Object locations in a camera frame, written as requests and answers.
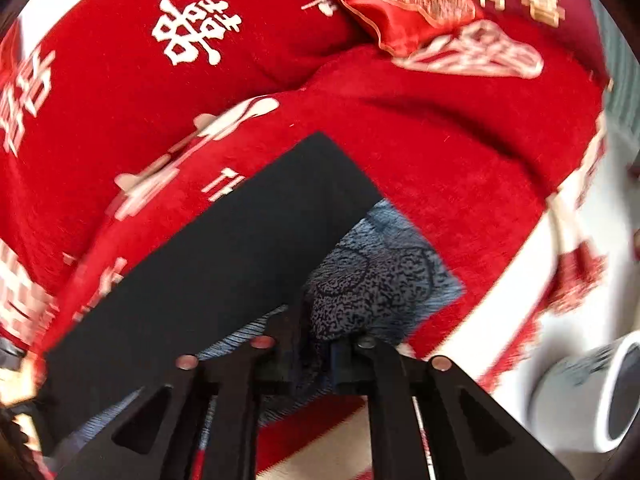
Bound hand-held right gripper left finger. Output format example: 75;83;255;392
55;305;313;480

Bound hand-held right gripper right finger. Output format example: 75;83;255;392
330;332;576;480

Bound black pants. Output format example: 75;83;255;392
37;131;386;461

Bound red printed sofa cover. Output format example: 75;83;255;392
0;45;616;476

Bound white cylindrical container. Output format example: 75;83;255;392
530;330;640;453

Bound red printed back cushion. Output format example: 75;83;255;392
0;0;361;281

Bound dark red gold-print pillow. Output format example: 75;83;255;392
425;0;608;81

